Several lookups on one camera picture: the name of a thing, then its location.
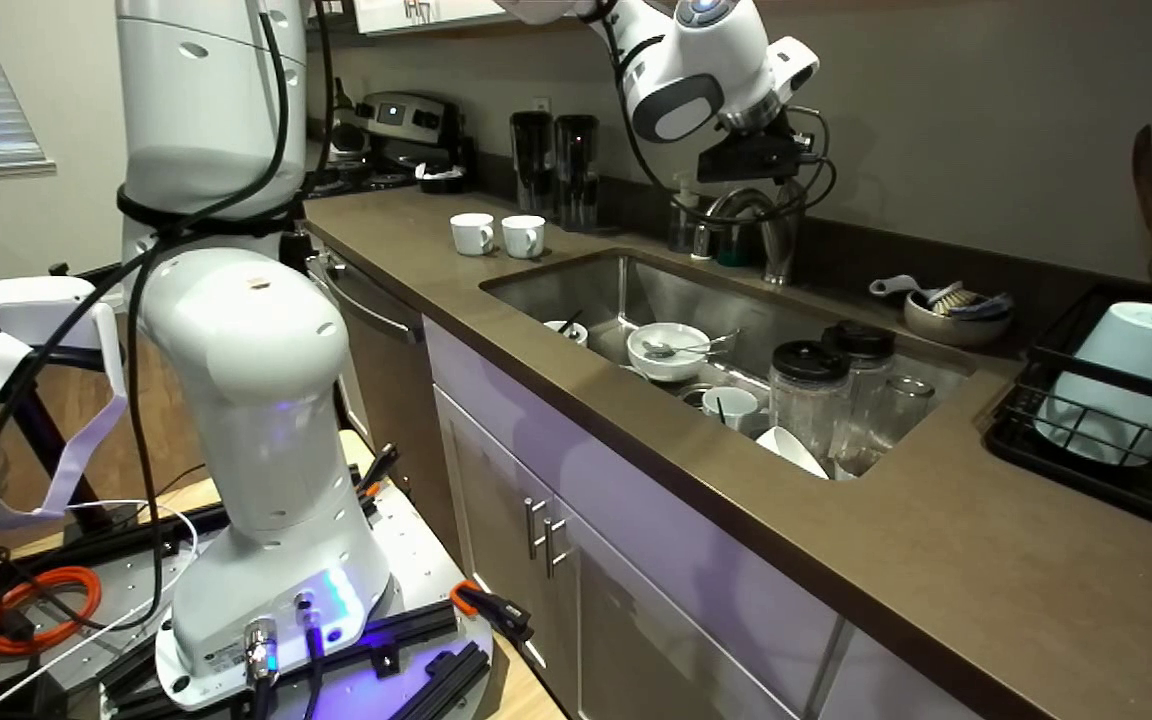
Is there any white bowl in sink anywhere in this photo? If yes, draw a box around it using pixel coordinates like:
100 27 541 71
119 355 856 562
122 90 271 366
625 320 713 382

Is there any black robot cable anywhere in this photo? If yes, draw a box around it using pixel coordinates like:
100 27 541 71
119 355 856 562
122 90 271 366
0 0 340 537

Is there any white mug on counter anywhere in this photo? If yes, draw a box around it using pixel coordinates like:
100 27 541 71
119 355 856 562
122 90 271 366
447 212 495 256

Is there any brushed steel faucet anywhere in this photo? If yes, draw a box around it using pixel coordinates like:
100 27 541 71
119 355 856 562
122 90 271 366
672 189 803 284

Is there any white container in rack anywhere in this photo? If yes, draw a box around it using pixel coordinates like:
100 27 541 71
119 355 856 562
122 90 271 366
1030 299 1152 468

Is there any orange cable coil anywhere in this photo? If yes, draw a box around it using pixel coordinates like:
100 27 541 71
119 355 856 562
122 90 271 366
0 562 108 692

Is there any white plate in sink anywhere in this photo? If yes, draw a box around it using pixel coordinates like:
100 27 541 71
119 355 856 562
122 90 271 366
757 423 829 478

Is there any grey lower cabinet front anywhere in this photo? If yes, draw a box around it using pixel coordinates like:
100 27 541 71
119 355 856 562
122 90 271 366
427 327 975 720

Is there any clear jar black lid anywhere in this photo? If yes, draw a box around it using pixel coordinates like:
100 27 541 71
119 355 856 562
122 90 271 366
824 320 894 476
766 341 849 454

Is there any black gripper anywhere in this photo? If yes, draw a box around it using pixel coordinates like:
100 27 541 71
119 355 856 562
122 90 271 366
699 131 811 183

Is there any white saucer sink front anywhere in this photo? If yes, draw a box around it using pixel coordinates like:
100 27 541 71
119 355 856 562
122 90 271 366
542 320 587 346

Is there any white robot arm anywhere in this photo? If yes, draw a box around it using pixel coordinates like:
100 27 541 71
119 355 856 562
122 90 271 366
114 0 820 710

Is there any small white cup in sink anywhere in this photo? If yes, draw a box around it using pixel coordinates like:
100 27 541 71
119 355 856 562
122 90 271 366
699 389 760 426

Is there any stainless steel sink basin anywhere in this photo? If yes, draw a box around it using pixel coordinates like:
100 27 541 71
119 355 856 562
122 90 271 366
488 251 964 478

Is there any black dish drying rack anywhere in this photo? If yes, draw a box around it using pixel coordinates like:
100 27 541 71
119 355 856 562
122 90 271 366
985 289 1152 521

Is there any small bowl with sponge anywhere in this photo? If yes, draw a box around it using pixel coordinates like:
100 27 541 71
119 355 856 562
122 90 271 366
868 272 1014 346

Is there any metal spoon in bowl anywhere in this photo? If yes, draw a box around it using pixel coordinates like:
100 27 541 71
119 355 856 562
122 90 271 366
639 331 735 360

